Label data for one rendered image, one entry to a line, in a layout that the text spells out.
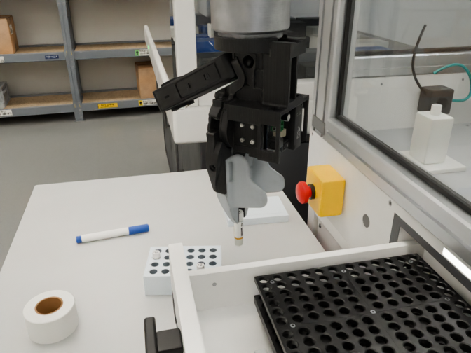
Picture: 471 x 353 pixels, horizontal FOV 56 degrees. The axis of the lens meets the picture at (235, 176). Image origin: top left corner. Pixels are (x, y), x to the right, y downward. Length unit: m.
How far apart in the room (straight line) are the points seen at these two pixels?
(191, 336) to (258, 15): 0.30
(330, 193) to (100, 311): 0.42
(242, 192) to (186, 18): 0.73
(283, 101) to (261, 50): 0.05
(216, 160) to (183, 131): 0.76
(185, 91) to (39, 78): 4.17
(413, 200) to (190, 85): 0.33
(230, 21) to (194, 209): 0.62
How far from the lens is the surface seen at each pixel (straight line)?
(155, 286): 0.74
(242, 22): 0.41
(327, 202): 0.79
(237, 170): 0.47
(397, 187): 0.66
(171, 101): 0.50
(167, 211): 0.98
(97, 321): 0.73
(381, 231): 0.70
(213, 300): 0.60
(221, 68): 0.45
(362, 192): 0.74
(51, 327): 0.70
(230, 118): 0.44
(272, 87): 0.43
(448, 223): 0.57
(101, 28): 4.52
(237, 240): 0.54
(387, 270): 0.60
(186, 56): 1.16
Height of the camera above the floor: 1.24
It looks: 25 degrees down
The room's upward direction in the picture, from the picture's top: straight up
